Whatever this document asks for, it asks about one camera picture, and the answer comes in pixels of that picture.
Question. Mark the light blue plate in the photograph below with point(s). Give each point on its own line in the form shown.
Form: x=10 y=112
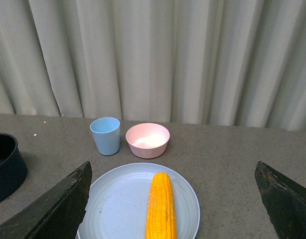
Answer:
x=118 y=201

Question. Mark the pink plastic bowl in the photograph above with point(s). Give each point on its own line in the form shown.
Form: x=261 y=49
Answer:
x=148 y=140

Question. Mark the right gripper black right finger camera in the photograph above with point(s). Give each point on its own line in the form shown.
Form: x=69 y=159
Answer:
x=284 y=200

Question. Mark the white curtain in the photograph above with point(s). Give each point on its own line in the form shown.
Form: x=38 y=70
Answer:
x=220 y=62

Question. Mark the dark blue saucepan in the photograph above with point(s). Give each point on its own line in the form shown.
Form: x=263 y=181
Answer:
x=13 y=169

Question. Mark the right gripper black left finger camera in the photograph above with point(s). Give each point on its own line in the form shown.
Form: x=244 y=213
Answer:
x=57 y=214

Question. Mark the light blue plastic cup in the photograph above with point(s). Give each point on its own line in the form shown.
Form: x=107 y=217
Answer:
x=106 y=134

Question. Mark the yellow corn cob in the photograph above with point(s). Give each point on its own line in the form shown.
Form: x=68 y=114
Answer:
x=161 y=213

